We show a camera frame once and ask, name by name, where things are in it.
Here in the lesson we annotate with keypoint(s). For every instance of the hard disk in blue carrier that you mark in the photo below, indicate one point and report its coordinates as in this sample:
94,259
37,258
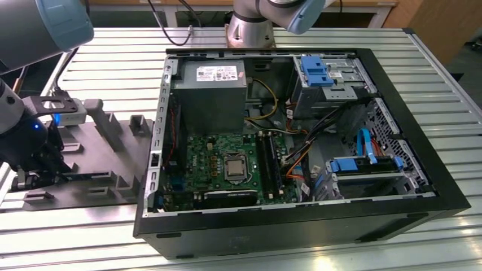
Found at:
361,166

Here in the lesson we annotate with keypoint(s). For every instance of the wooden desk with white frame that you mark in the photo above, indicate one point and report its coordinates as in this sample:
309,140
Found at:
377,4

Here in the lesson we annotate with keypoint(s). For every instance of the installed RAM stick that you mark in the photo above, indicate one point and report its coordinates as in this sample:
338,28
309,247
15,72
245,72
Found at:
276,169

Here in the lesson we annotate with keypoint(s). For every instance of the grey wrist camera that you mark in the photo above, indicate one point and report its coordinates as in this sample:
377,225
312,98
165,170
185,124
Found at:
74,118

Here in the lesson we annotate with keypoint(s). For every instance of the black RAM slot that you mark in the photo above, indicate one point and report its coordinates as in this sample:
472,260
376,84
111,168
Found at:
261,163

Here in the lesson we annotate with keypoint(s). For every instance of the grey parts rack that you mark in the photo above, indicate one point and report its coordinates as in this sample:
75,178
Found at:
98,163

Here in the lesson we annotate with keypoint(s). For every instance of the black graphics card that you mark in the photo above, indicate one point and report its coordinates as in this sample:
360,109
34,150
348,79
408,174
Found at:
230,197

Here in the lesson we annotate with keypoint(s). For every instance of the grey metal drive cage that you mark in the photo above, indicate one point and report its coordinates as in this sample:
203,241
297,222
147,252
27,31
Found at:
338,93

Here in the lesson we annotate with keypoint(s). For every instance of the silver CPU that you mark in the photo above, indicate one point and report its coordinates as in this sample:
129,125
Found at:
235,167

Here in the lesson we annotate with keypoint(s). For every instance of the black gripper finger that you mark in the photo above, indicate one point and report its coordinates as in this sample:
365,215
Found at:
38,179

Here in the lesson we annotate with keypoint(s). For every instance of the grey power supply unit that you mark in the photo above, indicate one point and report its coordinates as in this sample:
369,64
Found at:
211,107

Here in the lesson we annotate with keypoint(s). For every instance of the blue RAM stick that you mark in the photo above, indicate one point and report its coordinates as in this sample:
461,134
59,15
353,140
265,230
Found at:
87,176

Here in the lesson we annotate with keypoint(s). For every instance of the green motherboard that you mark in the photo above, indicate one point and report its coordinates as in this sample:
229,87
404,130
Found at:
203,169

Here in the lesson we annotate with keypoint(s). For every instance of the black PC case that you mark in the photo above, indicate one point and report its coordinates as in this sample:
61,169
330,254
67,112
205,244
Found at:
301,234

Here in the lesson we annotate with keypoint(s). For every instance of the CPU socket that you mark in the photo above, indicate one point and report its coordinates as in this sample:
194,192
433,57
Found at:
235,177

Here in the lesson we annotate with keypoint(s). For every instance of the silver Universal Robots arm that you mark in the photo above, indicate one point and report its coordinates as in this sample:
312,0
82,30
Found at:
38,28

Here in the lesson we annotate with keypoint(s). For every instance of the wooden cabinet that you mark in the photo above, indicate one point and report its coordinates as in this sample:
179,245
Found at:
441,25

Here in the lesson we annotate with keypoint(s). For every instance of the grey metal disk bay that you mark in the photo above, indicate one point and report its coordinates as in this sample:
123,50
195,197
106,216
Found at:
373,175

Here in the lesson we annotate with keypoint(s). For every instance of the blue plastic drive latch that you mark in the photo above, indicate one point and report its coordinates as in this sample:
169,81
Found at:
317,73

